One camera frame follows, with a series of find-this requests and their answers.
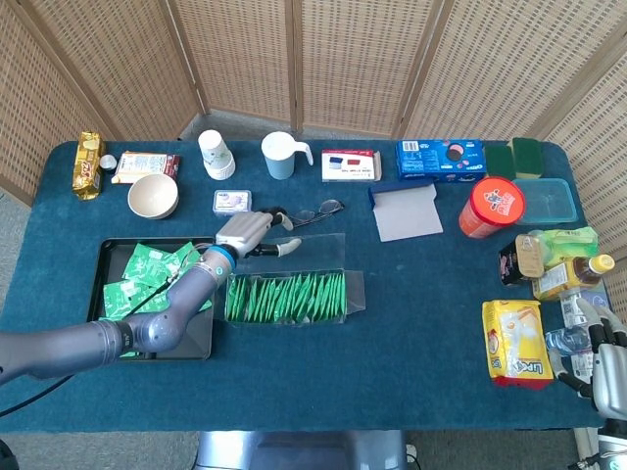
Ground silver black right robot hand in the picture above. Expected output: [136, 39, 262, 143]
[548, 298, 627, 421]

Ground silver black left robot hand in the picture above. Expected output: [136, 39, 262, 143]
[215, 208, 303, 260]

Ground transparent plastic box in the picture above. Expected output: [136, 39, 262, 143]
[221, 231, 366, 327]

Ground yellow sauce bottle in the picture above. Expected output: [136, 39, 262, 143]
[531, 254, 616, 303]

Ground white and brown carton box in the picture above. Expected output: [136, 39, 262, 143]
[111, 151, 182, 186]

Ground white box red blue print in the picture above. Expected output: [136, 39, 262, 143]
[320, 149, 384, 184]

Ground dark labelled jar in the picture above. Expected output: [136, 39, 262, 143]
[498, 233, 546, 288]

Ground open blue white carton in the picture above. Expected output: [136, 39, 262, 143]
[367, 178, 445, 244]

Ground blue cookie box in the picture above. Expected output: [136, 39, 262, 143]
[395, 138, 488, 184]

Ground orange round tub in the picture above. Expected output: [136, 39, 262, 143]
[458, 175, 527, 241]

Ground small clear plastic case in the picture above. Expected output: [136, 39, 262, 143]
[212, 189, 255, 218]

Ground clear water bottle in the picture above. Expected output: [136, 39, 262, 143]
[545, 287, 612, 386]

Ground stack of white paper cups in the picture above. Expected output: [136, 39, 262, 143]
[197, 128, 237, 181]

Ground light blue pitcher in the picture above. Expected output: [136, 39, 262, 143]
[260, 130, 315, 181]

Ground black framed eyeglasses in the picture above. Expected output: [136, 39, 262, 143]
[285, 198, 346, 228]

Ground beige bowl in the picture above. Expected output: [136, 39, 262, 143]
[126, 172, 180, 220]

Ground yellow snack bag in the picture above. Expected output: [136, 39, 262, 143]
[481, 299, 555, 391]

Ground light green wipes pack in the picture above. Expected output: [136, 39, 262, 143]
[528, 225, 601, 261]

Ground black plastic tray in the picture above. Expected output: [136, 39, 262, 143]
[85, 236, 217, 362]

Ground gold foil snack pack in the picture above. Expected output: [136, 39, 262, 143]
[72, 130, 107, 203]

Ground blue felt table cloth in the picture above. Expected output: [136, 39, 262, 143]
[0, 139, 609, 435]

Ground teal plastic food container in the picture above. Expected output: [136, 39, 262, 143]
[510, 177, 577, 226]

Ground woven rattan folding screen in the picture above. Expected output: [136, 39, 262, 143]
[0, 0, 627, 314]

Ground grey robot torso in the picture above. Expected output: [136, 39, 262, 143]
[195, 429, 410, 470]

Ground green scouring sponge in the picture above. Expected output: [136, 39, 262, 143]
[510, 136, 546, 180]
[484, 143, 518, 182]

